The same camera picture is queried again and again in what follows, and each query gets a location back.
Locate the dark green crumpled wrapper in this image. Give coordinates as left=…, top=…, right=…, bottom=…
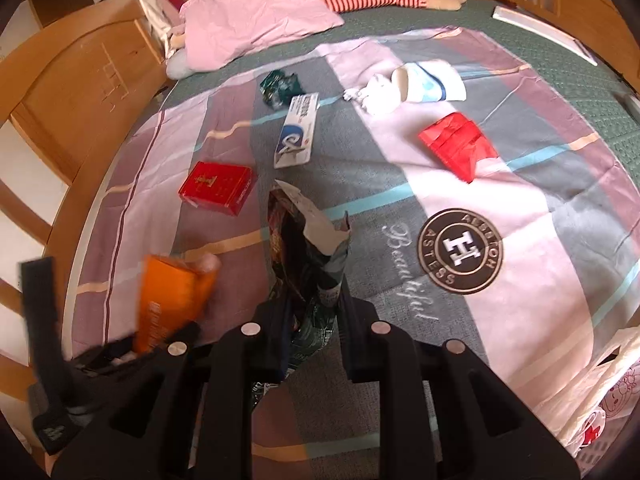
left=259, top=70, right=301, bottom=108

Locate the white and blue carton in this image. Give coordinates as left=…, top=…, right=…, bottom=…
left=273, top=92, right=321, bottom=169

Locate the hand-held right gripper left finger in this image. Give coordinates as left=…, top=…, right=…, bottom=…
left=50, top=304, right=297, bottom=480

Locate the white framed board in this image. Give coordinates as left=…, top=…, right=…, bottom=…
left=492, top=5, right=598, bottom=66

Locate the orange box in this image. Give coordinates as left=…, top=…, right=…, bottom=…
left=134, top=254, right=221, bottom=356

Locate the white lattice waste bin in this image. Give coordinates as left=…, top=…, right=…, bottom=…
left=570, top=430, right=632, bottom=472

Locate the white hanging towel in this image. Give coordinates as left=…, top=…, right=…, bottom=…
left=140, top=0, right=173, bottom=36

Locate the white red-print plastic bag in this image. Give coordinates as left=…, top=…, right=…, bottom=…
left=542, top=327, right=640, bottom=461

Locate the green snack bag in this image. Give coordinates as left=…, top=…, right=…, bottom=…
left=250, top=180, right=353, bottom=411

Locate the red foil packet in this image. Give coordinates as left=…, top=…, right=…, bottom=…
left=418, top=112, right=499, bottom=183

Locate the white crumpled tissue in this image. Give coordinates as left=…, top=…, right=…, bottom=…
left=344, top=74, right=401, bottom=115

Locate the wooden bunk bed frame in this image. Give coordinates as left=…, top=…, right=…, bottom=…
left=0, top=0, right=640, bottom=411

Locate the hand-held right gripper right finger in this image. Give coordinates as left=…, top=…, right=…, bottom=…
left=341, top=280, right=581, bottom=480

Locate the red cardboard box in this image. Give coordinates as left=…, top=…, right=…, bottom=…
left=179, top=161, right=258, bottom=217

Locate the pink pillow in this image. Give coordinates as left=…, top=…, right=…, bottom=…
left=179, top=0, right=345, bottom=72

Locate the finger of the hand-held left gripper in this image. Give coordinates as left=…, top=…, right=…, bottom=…
left=159, top=321, right=201, bottom=356
left=20, top=257, right=71, bottom=391

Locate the white and blue paper cup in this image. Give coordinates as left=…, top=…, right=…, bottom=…
left=391, top=59, right=467, bottom=103

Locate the plaid bed sheet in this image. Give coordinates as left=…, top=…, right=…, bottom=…
left=65, top=27, right=640, bottom=480

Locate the green woven mat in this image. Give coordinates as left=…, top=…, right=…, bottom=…
left=165, top=0, right=640, bottom=186

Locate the pale small pillow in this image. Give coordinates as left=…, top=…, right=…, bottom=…
left=165, top=50, right=193, bottom=81

